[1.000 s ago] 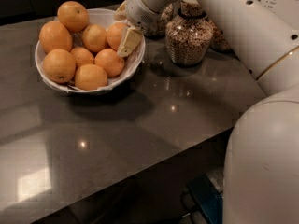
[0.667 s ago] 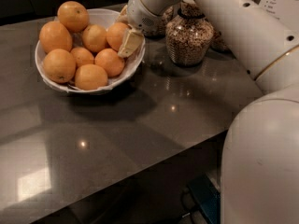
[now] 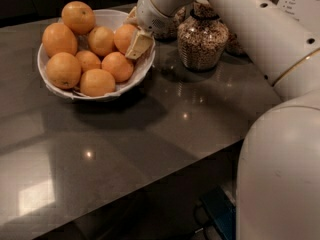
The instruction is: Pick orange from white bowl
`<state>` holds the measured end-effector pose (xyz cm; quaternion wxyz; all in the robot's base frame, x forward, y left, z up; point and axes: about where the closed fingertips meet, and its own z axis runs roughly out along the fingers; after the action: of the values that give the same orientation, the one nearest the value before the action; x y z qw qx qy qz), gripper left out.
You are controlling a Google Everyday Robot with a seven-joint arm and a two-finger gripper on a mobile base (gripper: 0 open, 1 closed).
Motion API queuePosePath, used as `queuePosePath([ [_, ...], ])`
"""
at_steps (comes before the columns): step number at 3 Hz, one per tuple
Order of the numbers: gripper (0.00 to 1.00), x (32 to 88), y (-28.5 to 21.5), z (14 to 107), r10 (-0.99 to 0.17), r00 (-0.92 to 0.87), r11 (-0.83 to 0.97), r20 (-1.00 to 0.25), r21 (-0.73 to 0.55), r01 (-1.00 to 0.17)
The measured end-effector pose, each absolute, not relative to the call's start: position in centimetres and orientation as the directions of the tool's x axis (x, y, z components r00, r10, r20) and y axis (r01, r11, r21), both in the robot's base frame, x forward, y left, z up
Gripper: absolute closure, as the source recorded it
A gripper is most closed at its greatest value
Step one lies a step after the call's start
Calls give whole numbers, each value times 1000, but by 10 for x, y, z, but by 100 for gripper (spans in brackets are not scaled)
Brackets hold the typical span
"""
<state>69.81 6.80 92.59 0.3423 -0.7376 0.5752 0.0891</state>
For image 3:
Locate white bowl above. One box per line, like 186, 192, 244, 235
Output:
37, 9, 155, 102

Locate black floor cables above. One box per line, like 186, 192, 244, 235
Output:
186, 200, 218, 240

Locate left glass cereal jar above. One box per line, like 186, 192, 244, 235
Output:
154, 7, 186, 40

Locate allergens info card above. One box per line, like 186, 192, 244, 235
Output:
277, 0, 320, 35

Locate glass cereal jar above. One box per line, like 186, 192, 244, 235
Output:
154, 7, 186, 40
177, 0, 229, 72

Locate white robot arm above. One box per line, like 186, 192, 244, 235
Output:
136, 0, 320, 240

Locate middle glass cereal jar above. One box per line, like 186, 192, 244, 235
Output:
177, 0, 229, 72

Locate small centre orange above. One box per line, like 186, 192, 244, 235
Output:
76, 50, 101, 72

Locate blue box on floor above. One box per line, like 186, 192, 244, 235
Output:
200, 187, 236, 240

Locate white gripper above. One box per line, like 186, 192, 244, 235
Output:
124, 0, 181, 60

